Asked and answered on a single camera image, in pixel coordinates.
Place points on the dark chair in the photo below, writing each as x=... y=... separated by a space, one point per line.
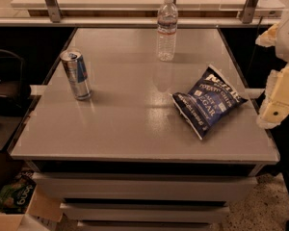
x=14 y=89

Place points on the green snack bag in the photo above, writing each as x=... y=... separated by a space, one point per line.
x=15 y=196

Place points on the blue potato chips bag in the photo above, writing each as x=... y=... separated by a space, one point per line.
x=210 y=99

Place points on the white shelf with metal brackets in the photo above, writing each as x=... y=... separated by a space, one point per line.
x=68 y=12

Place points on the clear plastic water bottle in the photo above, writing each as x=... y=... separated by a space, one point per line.
x=167 y=18

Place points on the silver blue Red Bull can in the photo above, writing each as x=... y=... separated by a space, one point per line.
x=76 y=73

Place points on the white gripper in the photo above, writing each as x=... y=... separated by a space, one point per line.
x=276 y=105

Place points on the cardboard box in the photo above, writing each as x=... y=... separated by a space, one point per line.
x=42 y=214

